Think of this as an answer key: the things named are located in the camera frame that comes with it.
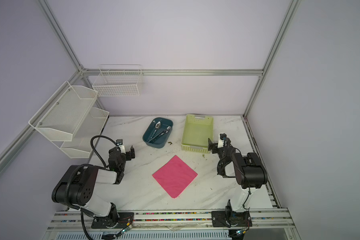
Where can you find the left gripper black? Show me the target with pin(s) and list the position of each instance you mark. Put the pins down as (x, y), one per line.
(125, 154)

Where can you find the fork with teal handle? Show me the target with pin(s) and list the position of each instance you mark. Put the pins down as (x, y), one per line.
(165, 131)

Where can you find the spoon with teal handle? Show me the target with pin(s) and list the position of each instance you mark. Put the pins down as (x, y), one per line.
(157, 127)

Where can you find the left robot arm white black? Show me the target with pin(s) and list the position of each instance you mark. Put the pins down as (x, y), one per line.
(76, 189)

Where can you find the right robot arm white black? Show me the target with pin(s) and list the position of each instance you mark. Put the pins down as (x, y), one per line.
(249, 173)

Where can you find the pink paper napkin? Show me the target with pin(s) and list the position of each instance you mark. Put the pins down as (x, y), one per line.
(175, 176)

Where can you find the light green perforated basket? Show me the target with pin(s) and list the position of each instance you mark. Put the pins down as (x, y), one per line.
(197, 131)

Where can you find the dark teal plastic tub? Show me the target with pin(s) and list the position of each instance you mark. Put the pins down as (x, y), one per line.
(159, 143)

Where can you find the white mesh two-tier shelf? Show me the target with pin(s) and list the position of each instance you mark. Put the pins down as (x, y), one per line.
(69, 119)

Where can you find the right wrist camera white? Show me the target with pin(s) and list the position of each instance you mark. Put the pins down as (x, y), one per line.
(221, 143)

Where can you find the white wire wall basket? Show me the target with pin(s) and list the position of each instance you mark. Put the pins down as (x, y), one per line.
(119, 81)

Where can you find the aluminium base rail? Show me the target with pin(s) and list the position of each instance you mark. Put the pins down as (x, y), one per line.
(175, 220)

